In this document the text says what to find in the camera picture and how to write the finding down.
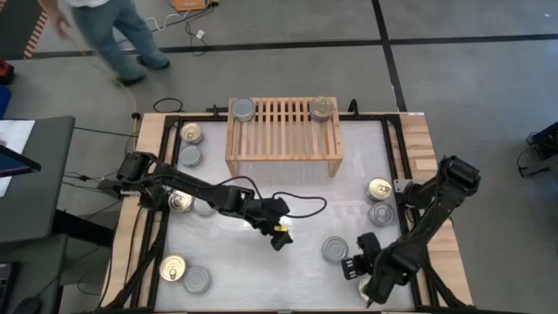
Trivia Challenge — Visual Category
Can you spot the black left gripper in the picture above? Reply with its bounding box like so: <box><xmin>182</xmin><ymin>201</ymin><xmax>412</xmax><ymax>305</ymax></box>
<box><xmin>248</xmin><ymin>198</ymin><xmax>294</xmax><ymax>253</ymax></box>

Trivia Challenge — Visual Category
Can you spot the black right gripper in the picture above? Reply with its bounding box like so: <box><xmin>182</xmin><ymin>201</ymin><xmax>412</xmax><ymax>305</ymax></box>
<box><xmin>342</xmin><ymin>252</ymin><xmax>387</xmax><ymax>281</ymax></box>

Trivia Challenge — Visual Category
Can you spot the green label light tuna can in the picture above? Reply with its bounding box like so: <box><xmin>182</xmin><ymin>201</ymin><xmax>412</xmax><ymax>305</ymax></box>
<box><xmin>179</xmin><ymin>144</ymin><xmax>203</xmax><ymax>168</ymax></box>
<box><xmin>181</xmin><ymin>265</ymin><xmax>213</xmax><ymax>296</ymax></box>
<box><xmin>230</xmin><ymin>97</ymin><xmax>257</xmax><ymax>123</ymax></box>
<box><xmin>321</xmin><ymin>235</ymin><xmax>350</xmax><ymax>263</ymax></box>
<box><xmin>194</xmin><ymin>200</ymin><xmax>217</xmax><ymax>218</ymax></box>
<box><xmin>368</xmin><ymin>201</ymin><xmax>396</xmax><ymax>229</ymax></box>

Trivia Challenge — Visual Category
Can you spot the blue label pink salmon can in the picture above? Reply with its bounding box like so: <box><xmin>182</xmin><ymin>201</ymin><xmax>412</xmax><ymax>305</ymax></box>
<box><xmin>308</xmin><ymin>95</ymin><xmax>336</xmax><ymax>124</ymax></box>
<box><xmin>357</xmin><ymin>276</ymin><xmax>372</xmax><ymax>304</ymax></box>
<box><xmin>159</xmin><ymin>254</ymin><xmax>188</xmax><ymax>283</ymax></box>
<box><xmin>167</xmin><ymin>191</ymin><xmax>194</xmax><ymax>215</ymax></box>
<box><xmin>367</xmin><ymin>176</ymin><xmax>393</xmax><ymax>203</ymax></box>
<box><xmin>180</xmin><ymin>122</ymin><xmax>205</xmax><ymax>146</ymax></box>

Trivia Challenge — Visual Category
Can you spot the wooden slatted shelf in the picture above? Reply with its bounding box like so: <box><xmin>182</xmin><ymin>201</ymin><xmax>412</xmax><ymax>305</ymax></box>
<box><xmin>224</xmin><ymin>96</ymin><xmax>344</xmax><ymax>179</ymax></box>

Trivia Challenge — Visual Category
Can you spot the black desk bar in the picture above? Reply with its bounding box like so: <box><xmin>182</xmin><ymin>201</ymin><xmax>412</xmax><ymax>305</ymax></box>
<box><xmin>51</xmin><ymin>208</ymin><xmax>117</xmax><ymax>248</ymax></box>

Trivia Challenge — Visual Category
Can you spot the grey desk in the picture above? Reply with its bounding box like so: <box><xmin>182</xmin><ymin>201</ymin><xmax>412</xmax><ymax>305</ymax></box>
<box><xmin>0</xmin><ymin>114</ymin><xmax>78</xmax><ymax>245</ymax></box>

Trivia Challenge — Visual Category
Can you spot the orange floor box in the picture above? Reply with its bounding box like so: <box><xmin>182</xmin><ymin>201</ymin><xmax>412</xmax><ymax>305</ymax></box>
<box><xmin>172</xmin><ymin>0</ymin><xmax>208</xmax><ymax>12</ymax></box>

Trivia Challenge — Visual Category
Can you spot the black computer mouse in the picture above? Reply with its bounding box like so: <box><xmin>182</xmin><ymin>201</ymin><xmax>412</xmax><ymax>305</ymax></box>
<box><xmin>12</xmin><ymin>295</ymin><xmax>44</xmax><ymax>314</ymax></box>

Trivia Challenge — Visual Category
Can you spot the person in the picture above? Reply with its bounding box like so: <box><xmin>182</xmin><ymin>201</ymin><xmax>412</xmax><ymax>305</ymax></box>
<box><xmin>41</xmin><ymin>0</ymin><xmax>172</xmax><ymax>87</ymax></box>

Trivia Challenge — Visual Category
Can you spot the dark tilted monitor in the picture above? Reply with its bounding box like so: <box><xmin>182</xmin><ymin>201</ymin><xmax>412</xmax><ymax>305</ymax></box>
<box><xmin>0</xmin><ymin>143</ymin><xmax>43</xmax><ymax>179</ymax></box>

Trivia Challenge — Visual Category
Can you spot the dark keyboard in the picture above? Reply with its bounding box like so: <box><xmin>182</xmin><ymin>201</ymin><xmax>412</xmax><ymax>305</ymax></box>
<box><xmin>0</xmin><ymin>260</ymin><xmax>22</xmax><ymax>314</ymax></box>

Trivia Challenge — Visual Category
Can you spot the white paper sheet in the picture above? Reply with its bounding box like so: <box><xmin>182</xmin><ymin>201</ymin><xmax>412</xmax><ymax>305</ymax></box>
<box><xmin>0</xmin><ymin>119</ymin><xmax>37</xmax><ymax>152</ymax></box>

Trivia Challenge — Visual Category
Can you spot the blue floor object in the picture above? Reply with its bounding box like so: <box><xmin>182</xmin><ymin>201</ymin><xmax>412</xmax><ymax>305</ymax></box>
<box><xmin>0</xmin><ymin>85</ymin><xmax>12</xmax><ymax>119</ymax></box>

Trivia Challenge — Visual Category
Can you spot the red floor object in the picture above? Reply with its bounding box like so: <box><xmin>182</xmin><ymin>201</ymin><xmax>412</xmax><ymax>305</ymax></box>
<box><xmin>0</xmin><ymin>58</ymin><xmax>16</xmax><ymax>86</ymax></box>

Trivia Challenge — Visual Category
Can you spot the black mat orange edge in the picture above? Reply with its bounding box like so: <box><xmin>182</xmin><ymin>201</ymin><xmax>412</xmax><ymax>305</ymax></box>
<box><xmin>0</xmin><ymin>0</ymin><xmax>57</xmax><ymax>60</ymax></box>

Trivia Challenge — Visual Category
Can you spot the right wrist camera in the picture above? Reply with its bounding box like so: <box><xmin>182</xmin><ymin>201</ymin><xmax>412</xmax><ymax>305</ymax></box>
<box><xmin>357</xmin><ymin>232</ymin><xmax>382</xmax><ymax>256</ymax></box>

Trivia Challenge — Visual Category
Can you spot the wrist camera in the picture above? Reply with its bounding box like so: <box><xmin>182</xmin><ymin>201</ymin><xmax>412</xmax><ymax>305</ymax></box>
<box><xmin>357</xmin><ymin>232</ymin><xmax>382</xmax><ymax>256</ymax></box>
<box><xmin>269</xmin><ymin>196</ymin><xmax>291</xmax><ymax>217</ymax></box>

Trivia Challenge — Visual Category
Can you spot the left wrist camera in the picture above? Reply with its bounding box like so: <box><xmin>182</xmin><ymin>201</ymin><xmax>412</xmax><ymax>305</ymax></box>
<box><xmin>269</xmin><ymin>196</ymin><xmax>291</xmax><ymax>217</ymax></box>

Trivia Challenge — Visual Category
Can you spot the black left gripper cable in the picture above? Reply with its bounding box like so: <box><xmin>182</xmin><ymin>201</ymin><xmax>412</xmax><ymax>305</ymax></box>
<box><xmin>217</xmin><ymin>174</ymin><xmax>328</xmax><ymax>219</ymax></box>

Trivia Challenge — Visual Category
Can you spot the black cable loop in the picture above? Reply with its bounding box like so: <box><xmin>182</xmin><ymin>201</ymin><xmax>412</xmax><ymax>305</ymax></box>
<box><xmin>152</xmin><ymin>97</ymin><xmax>185</xmax><ymax>113</ymax></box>

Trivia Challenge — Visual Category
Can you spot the yellow cable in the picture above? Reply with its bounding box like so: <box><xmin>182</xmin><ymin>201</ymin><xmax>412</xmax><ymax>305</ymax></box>
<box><xmin>82</xmin><ymin>45</ymin><xmax>140</xmax><ymax>113</ymax></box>

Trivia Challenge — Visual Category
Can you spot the black equipment with cables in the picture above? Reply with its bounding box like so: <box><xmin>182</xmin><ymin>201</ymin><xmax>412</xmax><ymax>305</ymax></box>
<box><xmin>516</xmin><ymin>120</ymin><xmax>558</xmax><ymax>180</ymax></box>

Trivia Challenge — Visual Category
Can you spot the white floor cable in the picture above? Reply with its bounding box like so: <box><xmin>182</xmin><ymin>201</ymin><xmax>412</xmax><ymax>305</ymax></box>
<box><xmin>147</xmin><ymin>11</ymin><xmax>194</xmax><ymax>32</ymax></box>

